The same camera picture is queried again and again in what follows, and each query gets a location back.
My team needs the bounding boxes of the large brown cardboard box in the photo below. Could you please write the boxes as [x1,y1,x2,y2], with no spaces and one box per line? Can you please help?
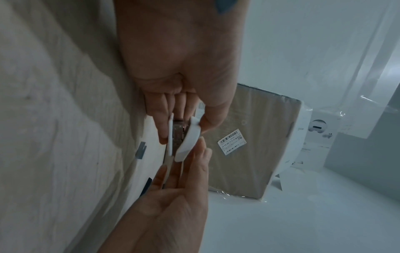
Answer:
[195,83,314,201]

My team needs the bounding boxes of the person's left hand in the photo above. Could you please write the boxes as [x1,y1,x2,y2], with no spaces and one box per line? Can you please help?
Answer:
[113,0,251,145]

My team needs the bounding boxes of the black stapler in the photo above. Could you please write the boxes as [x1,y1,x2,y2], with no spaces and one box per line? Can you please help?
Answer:
[141,175,153,197]

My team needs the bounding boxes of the small white plastic part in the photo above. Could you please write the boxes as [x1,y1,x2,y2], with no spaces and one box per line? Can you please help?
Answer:
[166,113,202,163]

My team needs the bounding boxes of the white printed product box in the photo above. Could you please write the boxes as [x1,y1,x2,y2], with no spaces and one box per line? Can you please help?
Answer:
[289,107,345,172]

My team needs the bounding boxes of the person's right hand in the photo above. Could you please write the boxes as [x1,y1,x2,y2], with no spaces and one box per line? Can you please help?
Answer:
[100,136,213,253]

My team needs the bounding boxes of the grey wrist cuff lime trim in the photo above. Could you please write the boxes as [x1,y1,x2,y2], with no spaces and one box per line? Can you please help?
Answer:
[215,0,250,15]

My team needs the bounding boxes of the blue dotted staples box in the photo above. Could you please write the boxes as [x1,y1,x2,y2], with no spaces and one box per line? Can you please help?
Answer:
[135,141,148,159]

